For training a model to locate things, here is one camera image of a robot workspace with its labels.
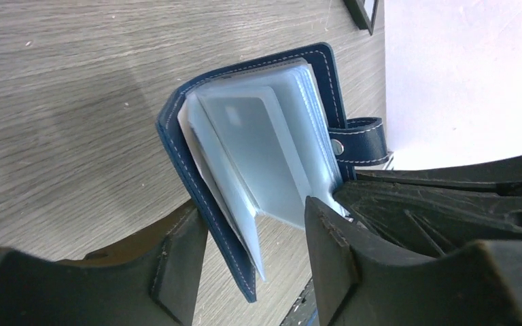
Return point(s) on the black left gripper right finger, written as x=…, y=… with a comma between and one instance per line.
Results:
x=362, y=279

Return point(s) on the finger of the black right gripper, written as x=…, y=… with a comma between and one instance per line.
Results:
x=435, y=211

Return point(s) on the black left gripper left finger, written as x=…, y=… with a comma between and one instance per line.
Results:
x=148, y=278

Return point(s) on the blue leather card holder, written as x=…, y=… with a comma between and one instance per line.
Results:
x=256, y=138

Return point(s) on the black white chessboard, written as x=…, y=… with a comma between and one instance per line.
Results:
x=363, y=13

